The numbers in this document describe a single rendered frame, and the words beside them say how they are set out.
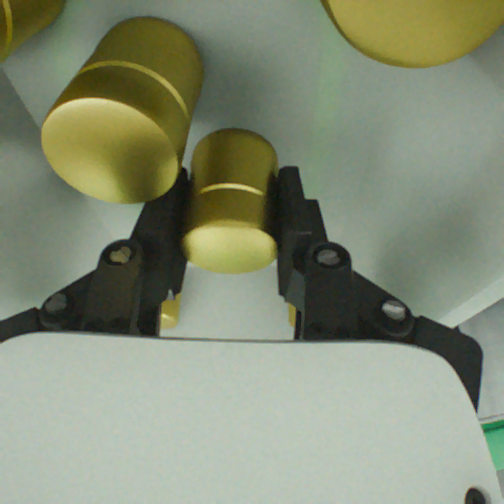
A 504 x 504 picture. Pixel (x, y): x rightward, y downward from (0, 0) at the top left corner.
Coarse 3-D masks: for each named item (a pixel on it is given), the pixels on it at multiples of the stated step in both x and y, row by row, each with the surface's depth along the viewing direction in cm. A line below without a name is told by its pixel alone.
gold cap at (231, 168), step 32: (192, 160) 11; (224, 160) 10; (256, 160) 10; (192, 192) 10; (224, 192) 9; (256, 192) 10; (192, 224) 9; (224, 224) 9; (256, 224) 9; (192, 256) 10; (224, 256) 10; (256, 256) 10
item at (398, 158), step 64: (128, 0) 7; (192, 0) 7; (256, 0) 7; (0, 64) 8; (64, 64) 8; (256, 64) 9; (320, 64) 9; (384, 64) 8; (448, 64) 6; (0, 128) 9; (192, 128) 11; (256, 128) 11; (320, 128) 11; (384, 128) 10; (448, 128) 7; (0, 192) 9; (64, 192) 13; (320, 192) 14; (384, 192) 11; (448, 192) 7; (0, 256) 9; (64, 256) 13; (384, 256) 12; (448, 256) 8; (192, 320) 19; (256, 320) 19; (448, 320) 8
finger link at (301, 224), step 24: (288, 168) 11; (288, 192) 9; (288, 216) 9; (312, 216) 10; (288, 240) 8; (312, 240) 9; (288, 264) 9; (288, 288) 9; (360, 288) 8; (360, 312) 7; (384, 312) 7; (408, 312) 7; (384, 336) 7
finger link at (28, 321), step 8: (24, 312) 7; (32, 312) 7; (0, 320) 7; (8, 320) 7; (16, 320) 7; (24, 320) 7; (32, 320) 7; (40, 320) 7; (0, 328) 7; (8, 328) 7; (16, 328) 7; (24, 328) 7; (32, 328) 7; (40, 328) 7; (72, 328) 7; (0, 336) 7; (8, 336) 7; (16, 336) 7
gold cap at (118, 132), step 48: (96, 48) 7; (144, 48) 6; (192, 48) 8; (96, 96) 5; (144, 96) 6; (192, 96) 8; (48, 144) 6; (96, 144) 6; (144, 144) 6; (96, 192) 7; (144, 192) 7
